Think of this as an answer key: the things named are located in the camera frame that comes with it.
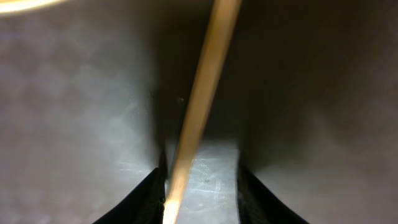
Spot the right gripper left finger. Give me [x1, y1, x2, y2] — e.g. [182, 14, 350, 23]
[93, 168, 165, 224]

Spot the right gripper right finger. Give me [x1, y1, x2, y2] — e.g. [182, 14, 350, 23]
[237, 164, 308, 224]

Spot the wooden chopstick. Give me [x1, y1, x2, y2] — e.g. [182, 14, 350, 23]
[162, 0, 242, 224]

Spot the brown serving tray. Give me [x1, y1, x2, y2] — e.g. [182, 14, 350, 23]
[1, 1, 397, 223]

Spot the yellow plate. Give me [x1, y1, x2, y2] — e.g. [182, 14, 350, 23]
[0, 0, 68, 15]

